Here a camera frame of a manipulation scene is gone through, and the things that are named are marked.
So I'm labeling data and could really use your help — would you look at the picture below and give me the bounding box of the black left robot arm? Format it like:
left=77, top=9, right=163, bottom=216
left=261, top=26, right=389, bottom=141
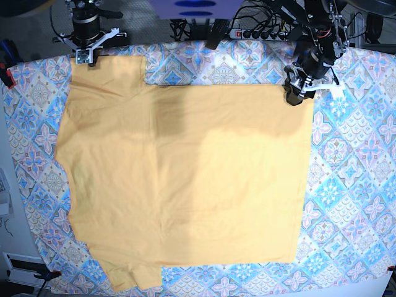
left=285, top=1, right=349, bottom=106

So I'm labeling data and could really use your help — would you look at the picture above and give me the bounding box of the yellow T-shirt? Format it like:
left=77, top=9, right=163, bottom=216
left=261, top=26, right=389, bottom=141
left=55, top=56, right=314, bottom=292

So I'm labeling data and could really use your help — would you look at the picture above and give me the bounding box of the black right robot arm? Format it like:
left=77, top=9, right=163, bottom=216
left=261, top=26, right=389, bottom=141
left=58, top=1, right=127, bottom=67

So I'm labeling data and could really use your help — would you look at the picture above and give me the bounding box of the black clamp bottom left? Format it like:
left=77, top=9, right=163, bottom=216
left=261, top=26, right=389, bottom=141
left=33, top=269, right=62, bottom=282

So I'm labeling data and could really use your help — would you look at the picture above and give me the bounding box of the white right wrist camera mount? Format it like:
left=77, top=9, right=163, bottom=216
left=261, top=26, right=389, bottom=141
left=52, top=28, right=128, bottom=58

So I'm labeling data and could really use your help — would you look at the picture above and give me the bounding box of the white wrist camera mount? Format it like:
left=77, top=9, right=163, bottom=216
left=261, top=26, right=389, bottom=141
left=52, top=28, right=128, bottom=58
left=303, top=82, right=345, bottom=98

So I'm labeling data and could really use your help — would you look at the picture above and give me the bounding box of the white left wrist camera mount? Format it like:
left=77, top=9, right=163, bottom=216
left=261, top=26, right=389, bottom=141
left=303, top=82, right=345, bottom=98

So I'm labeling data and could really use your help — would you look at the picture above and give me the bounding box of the blue base panel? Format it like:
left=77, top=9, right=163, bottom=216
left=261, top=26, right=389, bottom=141
left=149, top=0, right=243, bottom=19

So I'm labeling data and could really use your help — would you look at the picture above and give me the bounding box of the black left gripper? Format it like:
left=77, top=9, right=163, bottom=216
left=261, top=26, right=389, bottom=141
left=285, top=63, right=316, bottom=106

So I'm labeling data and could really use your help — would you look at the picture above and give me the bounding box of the black red table clamp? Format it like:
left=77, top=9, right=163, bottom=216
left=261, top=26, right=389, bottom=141
left=1, top=39, right=22, bottom=89

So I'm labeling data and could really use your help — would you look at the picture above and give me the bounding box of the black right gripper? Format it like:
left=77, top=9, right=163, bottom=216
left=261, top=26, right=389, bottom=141
left=75, top=46, right=101, bottom=67

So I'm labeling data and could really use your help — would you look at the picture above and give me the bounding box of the white power strip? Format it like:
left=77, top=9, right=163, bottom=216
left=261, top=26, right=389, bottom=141
left=228, top=28, right=288, bottom=40

